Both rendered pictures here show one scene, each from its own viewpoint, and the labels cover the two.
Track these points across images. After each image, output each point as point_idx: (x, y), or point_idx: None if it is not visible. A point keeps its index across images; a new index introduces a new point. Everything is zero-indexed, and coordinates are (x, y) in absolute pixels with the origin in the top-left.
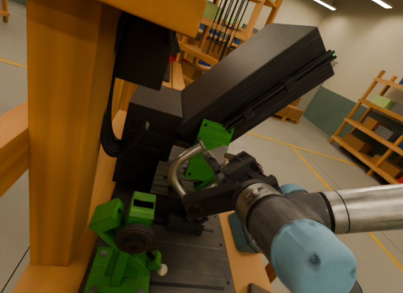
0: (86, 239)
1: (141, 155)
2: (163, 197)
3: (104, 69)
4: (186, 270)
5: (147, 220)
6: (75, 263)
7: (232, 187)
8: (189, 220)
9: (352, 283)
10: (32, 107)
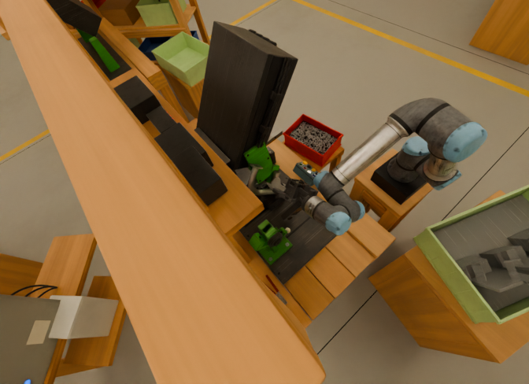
0: (244, 246)
1: None
2: None
3: None
4: (296, 219)
5: (275, 232)
6: (253, 257)
7: (298, 204)
8: (278, 197)
9: (350, 221)
10: None
